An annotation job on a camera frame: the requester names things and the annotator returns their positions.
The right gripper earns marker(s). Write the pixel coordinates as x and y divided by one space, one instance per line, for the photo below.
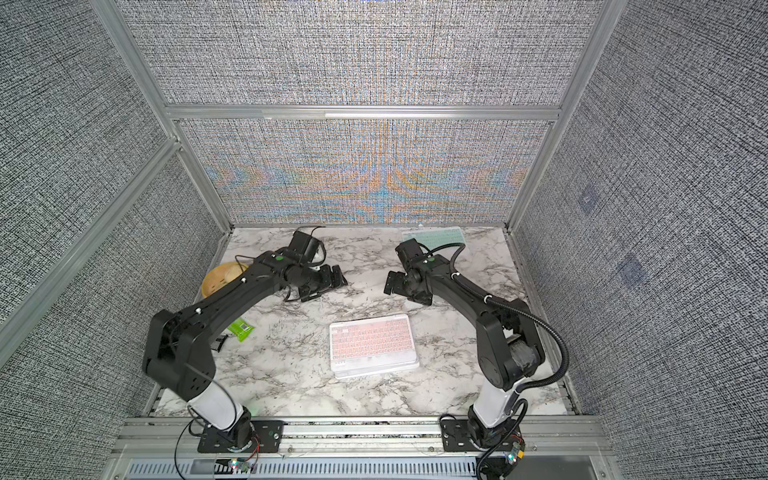
397 287

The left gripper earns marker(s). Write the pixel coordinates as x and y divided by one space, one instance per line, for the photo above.
329 282

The green keyboard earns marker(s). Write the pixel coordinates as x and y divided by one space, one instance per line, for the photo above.
435 237

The pink keyboard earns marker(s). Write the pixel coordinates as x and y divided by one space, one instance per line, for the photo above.
372 343

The white keyboard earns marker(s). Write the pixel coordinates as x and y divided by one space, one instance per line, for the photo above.
378 369

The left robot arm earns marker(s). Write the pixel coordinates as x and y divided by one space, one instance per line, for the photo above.
178 354

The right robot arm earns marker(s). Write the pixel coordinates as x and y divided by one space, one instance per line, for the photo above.
509 348

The green packet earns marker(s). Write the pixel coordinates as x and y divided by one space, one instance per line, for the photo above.
240 329

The yellow bamboo steamer basket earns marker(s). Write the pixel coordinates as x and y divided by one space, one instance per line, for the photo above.
220 276

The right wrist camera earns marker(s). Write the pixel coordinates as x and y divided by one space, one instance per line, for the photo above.
410 252

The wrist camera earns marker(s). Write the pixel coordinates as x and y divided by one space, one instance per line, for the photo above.
304 248
410 252

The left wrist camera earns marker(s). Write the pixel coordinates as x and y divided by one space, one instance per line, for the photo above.
304 248

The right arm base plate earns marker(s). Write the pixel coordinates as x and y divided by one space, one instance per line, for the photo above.
461 434

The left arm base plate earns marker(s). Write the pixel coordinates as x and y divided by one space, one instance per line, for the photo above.
264 436

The aluminium front rail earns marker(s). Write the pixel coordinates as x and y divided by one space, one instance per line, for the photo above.
547 435

